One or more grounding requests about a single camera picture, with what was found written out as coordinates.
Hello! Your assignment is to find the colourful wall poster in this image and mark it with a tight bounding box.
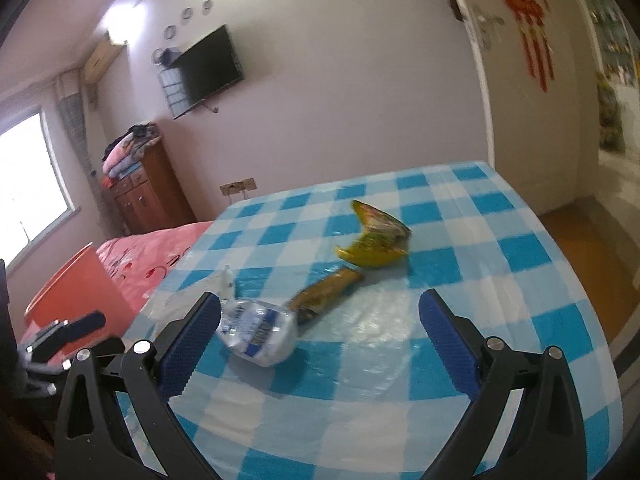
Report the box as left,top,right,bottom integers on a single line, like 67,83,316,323
582,0,640,155

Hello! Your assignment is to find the wooden cabinet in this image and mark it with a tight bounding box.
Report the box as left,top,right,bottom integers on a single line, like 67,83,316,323
107,139,197,235

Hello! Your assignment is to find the checked curtain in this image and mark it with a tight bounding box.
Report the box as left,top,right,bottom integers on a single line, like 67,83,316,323
56,72,108,241

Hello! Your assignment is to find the orange plastic basin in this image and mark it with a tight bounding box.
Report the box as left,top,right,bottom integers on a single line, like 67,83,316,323
24,242,138,356

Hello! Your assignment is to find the black wall television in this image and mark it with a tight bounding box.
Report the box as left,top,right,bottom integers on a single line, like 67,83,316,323
172,24,245,120

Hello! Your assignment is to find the yellow green snack wrapper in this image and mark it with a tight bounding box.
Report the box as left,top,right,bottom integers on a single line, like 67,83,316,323
335,199,412,268

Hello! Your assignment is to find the brown snack wrapper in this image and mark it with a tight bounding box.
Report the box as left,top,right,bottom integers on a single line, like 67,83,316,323
286,267,364,330

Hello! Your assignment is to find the white door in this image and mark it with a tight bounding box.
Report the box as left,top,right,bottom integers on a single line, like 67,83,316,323
440,0,601,216

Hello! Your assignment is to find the window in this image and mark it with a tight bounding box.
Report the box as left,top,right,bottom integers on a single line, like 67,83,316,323
0,106,76,266

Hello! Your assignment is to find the pink printed blanket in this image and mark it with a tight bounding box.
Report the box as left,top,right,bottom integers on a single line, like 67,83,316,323
95,221,216,316

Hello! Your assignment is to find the red paper door decoration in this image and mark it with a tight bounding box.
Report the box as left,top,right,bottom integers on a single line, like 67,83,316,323
469,0,557,93

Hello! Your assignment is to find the blue checked tablecloth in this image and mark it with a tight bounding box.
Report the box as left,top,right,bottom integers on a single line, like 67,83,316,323
117,161,623,480

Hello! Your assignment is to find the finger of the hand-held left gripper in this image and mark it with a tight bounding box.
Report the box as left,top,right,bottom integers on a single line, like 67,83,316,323
29,311,107,357
19,347,68,397

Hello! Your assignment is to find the wall air conditioner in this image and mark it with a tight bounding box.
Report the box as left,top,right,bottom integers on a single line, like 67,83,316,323
82,30,128,85

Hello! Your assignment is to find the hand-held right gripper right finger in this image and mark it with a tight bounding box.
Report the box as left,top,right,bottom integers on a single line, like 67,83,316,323
419,289,588,480

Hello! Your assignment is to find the crushed clear plastic bottle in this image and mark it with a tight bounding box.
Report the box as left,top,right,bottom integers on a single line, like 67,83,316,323
215,265,298,367

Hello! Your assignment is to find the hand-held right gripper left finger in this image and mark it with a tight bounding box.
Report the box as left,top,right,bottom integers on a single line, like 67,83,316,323
54,291,223,480

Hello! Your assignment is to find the pile of folded clothes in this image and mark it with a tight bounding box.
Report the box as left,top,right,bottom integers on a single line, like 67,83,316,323
101,121,163,188

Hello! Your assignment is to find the wire wall rack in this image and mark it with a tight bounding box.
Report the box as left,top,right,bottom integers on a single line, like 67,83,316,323
159,67,188,116

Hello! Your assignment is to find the wall socket strip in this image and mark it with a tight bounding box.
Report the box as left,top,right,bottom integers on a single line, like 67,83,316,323
220,177,258,196

